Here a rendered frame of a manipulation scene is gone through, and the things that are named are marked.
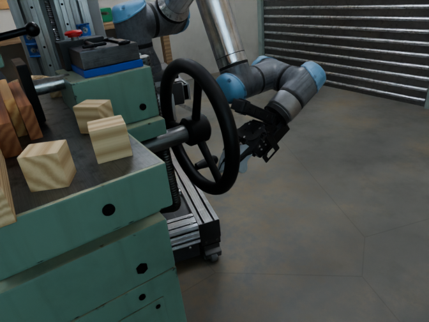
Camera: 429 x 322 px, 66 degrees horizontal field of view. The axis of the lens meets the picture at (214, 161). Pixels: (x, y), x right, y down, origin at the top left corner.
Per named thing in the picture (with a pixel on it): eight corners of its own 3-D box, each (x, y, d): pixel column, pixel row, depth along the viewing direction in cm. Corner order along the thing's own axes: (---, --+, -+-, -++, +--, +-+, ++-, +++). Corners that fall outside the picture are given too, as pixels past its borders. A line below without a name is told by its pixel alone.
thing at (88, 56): (143, 66, 57) (137, 32, 54) (78, 80, 52) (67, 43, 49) (118, 57, 67) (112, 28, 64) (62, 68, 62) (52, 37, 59)
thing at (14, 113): (28, 135, 50) (14, 98, 47) (18, 137, 49) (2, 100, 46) (17, 108, 63) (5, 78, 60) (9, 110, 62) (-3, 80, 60)
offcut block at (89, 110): (80, 133, 48) (71, 107, 46) (93, 124, 51) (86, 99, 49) (104, 134, 47) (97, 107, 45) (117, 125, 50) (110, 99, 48)
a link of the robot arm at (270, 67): (240, 59, 87) (271, 71, 81) (269, 51, 94) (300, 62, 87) (238, 87, 92) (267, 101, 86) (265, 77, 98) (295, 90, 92)
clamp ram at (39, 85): (84, 111, 56) (68, 56, 51) (36, 123, 52) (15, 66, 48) (72, 100, 63) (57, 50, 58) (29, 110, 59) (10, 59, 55)
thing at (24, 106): (43, 137, 48) (31, 104, 46) (30, 140, 47) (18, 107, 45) (27, 107, 63) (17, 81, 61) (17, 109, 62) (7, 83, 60)
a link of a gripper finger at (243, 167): (235, 188, 79) (260, 160, 81) (223, 174, 76) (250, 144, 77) (228, 183, 82) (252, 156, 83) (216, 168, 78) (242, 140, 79)
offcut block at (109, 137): (97, 164, 39) (88, 131, 37) (95, 153, 42) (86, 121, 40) (133, 155, 40) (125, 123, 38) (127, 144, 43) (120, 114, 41)
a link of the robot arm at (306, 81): (304, 76, 91) (331, 86, 86) (278, 103, 89) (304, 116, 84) (299, 54, 85) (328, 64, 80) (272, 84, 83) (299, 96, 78)
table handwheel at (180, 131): (261, 105, 52) (173, 31, 68) (143, 144, 43) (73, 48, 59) (235, 216, 72) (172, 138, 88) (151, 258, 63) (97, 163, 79)
